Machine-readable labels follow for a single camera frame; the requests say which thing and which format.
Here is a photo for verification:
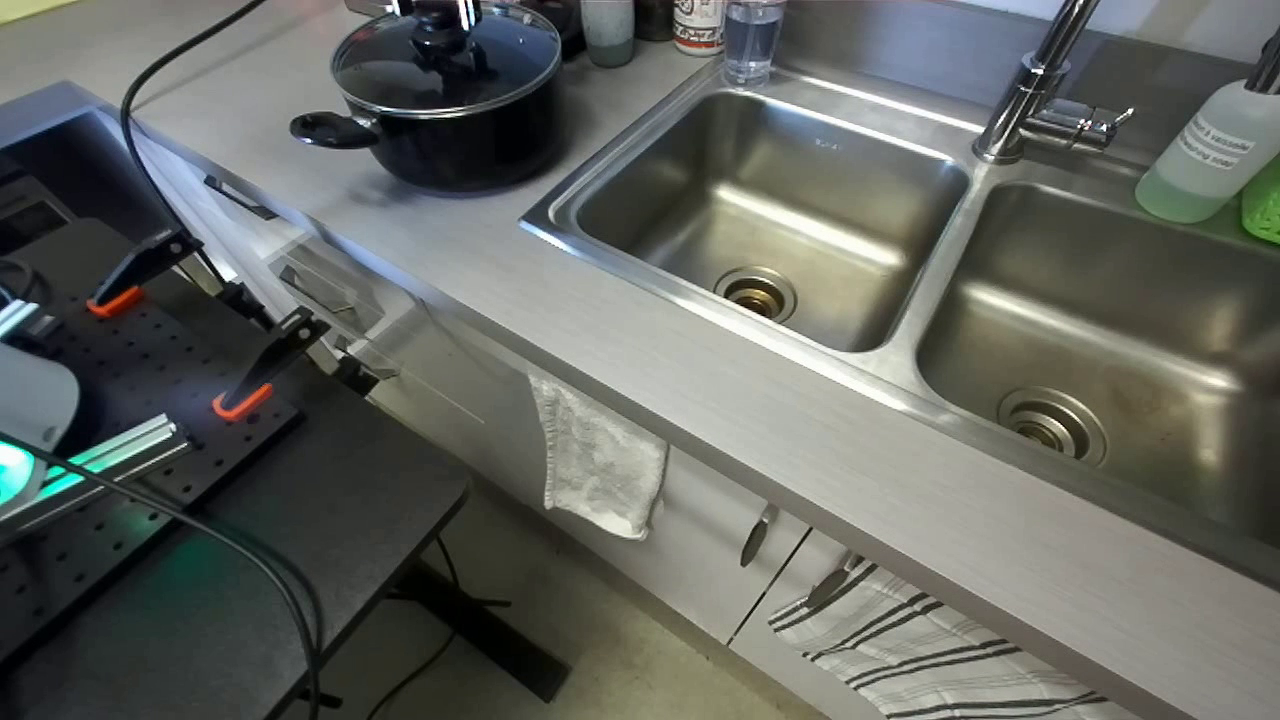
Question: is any clear drinking glass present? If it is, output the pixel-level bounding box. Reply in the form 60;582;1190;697
575;0;638;71

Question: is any aluminium rail with green glow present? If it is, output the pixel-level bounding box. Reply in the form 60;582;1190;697
0;409;191;541

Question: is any white hanging towel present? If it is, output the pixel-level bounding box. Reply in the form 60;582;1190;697
522;369;673;545

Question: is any striped white dish towel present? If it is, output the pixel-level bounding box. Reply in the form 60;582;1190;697
766;547;1138;720

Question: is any black clamp with orange handle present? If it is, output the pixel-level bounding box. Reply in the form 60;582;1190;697
206;303;335;428
84;225;206;322

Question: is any white labelled container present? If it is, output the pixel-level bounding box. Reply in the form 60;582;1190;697
669;0;731;61

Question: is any black perforated robot table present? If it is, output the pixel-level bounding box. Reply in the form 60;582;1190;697
0;77;575;720

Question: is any black cooking pot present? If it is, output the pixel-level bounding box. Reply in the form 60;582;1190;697
286;0;572;192

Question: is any black power cable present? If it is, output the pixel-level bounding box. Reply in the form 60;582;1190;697
117;0;273;235

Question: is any clear plastic water bottle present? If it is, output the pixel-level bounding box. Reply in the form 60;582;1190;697
717;0;793;89

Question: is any brass ringed sink drain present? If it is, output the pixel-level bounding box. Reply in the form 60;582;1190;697
710;265;798;322

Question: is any stainless steel double sink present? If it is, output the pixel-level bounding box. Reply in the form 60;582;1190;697
514;55;1280;590

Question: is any slim metal cabinet handle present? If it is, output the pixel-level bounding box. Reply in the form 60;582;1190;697
734;501;784;571
798;551;871;619

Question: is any thin black cable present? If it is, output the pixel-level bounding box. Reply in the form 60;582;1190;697
72;454;333;720

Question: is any chrome sink faucet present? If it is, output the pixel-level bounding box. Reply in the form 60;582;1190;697
967;0;1138;169

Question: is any metal drawer handle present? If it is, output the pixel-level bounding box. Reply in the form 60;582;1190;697
198;169;280;225

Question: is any glass lid with black knob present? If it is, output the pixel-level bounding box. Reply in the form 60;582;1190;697
329;0;567;122

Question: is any steel sink drain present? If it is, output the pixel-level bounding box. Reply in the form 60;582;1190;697
997;384;1113;467

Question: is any clear soap bottle green liquid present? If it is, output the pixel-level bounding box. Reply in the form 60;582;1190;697
1131;23;1280;226

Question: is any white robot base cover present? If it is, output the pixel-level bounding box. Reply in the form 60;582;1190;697
0;338;84;459

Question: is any green sponge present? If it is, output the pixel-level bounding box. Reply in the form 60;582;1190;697
1234;153;1280;247

